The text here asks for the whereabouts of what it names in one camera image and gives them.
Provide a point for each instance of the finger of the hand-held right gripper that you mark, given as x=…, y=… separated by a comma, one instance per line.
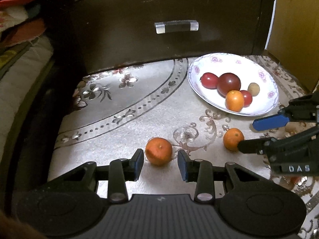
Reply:
x=270, y=123
x=251, y=146

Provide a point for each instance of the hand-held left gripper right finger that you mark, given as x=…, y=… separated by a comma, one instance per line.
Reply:
x=183, y=165

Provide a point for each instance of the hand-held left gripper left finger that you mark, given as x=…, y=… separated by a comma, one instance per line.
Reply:
x=138, y=165

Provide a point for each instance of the orange mandarin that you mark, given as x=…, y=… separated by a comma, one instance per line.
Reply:
x=234, y=100
x=232, y=139
x=158, y=151

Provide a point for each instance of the small yellow-brown fruit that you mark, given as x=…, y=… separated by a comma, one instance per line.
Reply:
x=253, y=89
x=291, y=128

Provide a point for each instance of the small red tomato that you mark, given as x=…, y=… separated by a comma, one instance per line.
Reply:
x=208, y=80
x=247, y=99

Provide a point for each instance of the large dark red tomato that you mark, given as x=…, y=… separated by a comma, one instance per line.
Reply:
x=228, y=84

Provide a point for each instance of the white floral plate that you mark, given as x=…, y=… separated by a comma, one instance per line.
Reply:
x=264, y=64

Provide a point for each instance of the floral beige tablecloth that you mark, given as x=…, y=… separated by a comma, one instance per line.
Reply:
x=119, y=134

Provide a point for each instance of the yellow-brown wooden cabinet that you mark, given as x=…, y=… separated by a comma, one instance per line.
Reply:
x=296, y=29

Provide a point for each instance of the dark wooden nightstand drawer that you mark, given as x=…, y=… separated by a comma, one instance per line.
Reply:
x=124, y=29

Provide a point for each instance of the grey mattress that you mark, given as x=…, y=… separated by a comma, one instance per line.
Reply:
x=22, y=79

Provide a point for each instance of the dark bed frame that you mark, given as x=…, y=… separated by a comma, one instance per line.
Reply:
x=37, y=134

